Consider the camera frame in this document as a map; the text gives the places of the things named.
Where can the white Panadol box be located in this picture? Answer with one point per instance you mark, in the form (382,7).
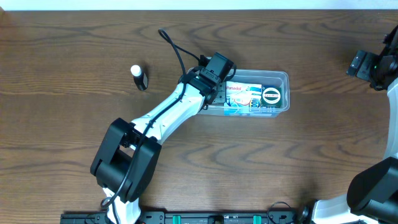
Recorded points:
(243,90)

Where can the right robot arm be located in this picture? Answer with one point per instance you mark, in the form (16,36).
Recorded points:
(372,194)

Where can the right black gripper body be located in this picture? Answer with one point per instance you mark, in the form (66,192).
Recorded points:
(362,66)

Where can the blue fever patch box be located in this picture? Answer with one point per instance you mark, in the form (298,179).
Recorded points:
(248,105)

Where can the clear plastic container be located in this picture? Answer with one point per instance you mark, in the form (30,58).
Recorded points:
(264,78)

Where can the black mounting rail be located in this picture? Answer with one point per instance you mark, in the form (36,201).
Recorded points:
(153,217)

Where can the green ointment box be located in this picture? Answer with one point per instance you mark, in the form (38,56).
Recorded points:
(271,97)

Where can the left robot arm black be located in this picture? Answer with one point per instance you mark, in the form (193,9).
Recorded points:
(126,159)

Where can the black bottle white cap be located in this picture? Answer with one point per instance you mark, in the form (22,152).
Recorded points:
(140,78)

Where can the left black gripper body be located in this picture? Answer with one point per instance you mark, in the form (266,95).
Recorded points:
(218,94)

